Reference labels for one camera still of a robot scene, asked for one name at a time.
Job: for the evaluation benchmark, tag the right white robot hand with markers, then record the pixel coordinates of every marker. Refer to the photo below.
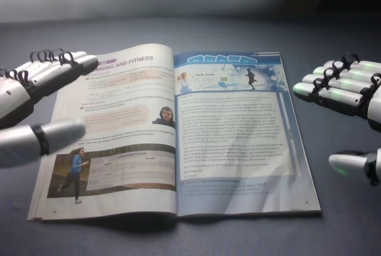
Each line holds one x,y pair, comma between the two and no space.
342,89

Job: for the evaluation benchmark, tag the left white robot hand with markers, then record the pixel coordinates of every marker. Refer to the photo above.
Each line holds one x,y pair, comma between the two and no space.
18,89

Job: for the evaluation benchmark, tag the grey table cloth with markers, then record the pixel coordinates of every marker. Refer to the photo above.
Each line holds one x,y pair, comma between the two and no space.
119,238

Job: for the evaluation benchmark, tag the illustrated textbook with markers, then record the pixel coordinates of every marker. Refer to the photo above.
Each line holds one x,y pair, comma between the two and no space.
208,134

